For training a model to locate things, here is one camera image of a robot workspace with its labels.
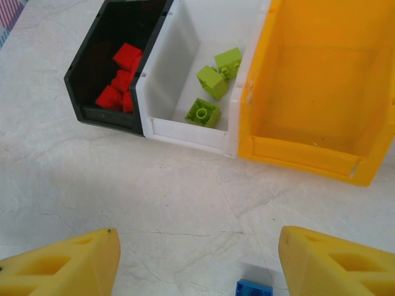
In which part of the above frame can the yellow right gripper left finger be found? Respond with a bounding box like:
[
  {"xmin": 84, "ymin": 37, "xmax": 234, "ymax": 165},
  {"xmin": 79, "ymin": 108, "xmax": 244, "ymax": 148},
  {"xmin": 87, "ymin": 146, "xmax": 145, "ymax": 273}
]
[{"xmin": 0, "ymin": 228, "xmax": 121, "ymax": 296}]

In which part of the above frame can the white storage bin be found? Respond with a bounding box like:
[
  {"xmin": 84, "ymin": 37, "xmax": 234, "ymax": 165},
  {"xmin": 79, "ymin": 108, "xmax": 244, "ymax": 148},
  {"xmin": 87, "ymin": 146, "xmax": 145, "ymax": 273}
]
[{"xmin": 132, "ymin": 0, "xmax": 272, "ymax": 160}]

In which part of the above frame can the red lego block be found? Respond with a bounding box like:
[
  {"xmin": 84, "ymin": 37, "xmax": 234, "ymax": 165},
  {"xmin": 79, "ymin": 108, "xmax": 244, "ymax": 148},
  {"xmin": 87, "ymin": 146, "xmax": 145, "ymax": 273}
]
[
  {"xmin": 122, "ymin": 91, "xmax": 135, "ymax": 114},
  {"xmin": 94, "ymin": 85, "xmax": 123, "ymax": 111},
  {"xmin": 131, "ymin": 55, "xmax": 144, "ymax": 76},
  {"xmin": 112, "ymin": 43, "xmax": 143, "ymax": 70},
  {"xmin": 110, "ymin": 69, "xmax": 136, "ymax": 93}
]

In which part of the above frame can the yellow storage bin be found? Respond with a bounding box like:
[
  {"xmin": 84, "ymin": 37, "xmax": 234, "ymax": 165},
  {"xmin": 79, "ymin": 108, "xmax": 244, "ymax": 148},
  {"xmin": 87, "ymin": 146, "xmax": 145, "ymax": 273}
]
[{"xmin": 236, "ymin": 0, "xmax": 395, "ymax": 188}]

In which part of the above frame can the black storage bin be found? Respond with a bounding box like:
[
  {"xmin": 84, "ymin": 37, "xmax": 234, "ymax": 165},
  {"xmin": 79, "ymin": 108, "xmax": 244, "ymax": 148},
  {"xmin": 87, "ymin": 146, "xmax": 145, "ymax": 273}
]
[{"xmin": 64, "ymin": 0, "xmax": 175, "ymax": 136}]

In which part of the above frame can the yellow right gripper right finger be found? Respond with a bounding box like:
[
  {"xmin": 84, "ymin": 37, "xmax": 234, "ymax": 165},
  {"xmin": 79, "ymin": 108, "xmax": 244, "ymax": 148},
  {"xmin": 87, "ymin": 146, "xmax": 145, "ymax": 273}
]
[{"xmin": 278, "ymin": 226, "xmax": 395, "ymax": 296}]

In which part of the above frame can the blue lego block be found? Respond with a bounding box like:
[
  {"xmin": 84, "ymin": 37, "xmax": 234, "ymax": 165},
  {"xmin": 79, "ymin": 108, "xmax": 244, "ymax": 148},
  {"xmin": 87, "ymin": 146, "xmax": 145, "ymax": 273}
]
[{"xmin": 236, "ymin": 279, "xmax": 274, "ymax": 296}]

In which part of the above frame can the green lego block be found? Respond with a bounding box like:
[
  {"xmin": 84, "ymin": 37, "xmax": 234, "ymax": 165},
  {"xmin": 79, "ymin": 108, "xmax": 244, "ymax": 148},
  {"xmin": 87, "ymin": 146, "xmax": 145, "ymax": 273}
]
[
  {"xmin": 184, "ymin": 97, "xmax": 222, "ymax": 129},
  {"xmin": 196, "ymin": 64, "xmax": 228, "ymax": 101},
  {"xmin": 214, "ymin": 47, "xmax": 243, "ymax": 81}
]

